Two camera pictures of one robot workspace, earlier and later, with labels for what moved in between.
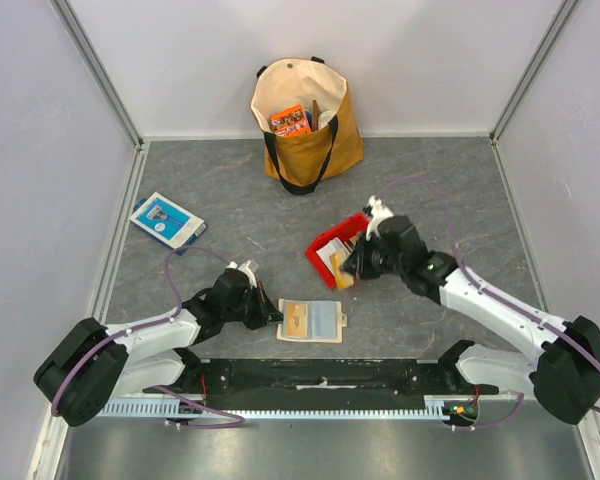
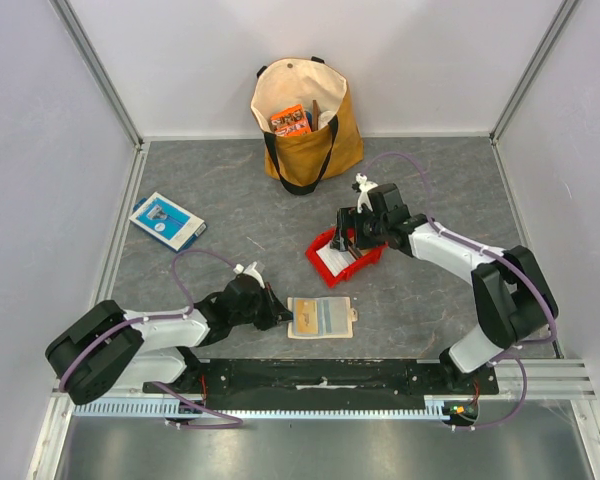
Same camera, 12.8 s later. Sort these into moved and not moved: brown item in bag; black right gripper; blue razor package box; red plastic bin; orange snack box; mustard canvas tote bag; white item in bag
Moved: black right gripper
Not moved: orange snack box; blue razor package box; brown item in bag; red plastic bin; white item in bag; mustard canvas tote bag
